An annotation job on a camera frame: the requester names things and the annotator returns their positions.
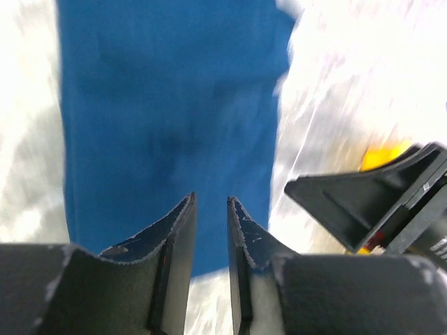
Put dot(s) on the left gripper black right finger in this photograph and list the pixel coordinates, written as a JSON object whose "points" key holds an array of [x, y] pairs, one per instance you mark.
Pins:
{"points": [[254, 295]]}

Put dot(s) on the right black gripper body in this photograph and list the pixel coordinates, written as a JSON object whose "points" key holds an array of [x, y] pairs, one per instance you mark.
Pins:
{"points": [[423, 231]]}

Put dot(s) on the blue t shirt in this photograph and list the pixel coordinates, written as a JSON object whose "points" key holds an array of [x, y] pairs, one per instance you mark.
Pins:
{"points": [[160, 99]]}

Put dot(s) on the yellow plastic bin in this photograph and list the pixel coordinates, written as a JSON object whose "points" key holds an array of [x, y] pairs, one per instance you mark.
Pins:
{"points": [[376, 157]]}

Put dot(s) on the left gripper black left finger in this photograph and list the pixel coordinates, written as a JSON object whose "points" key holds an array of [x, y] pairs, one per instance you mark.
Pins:
{"points": [[170, 241]]}

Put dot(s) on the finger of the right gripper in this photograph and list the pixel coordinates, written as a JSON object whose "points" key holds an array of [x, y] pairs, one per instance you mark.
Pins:
{"points": [[354, 206]]}

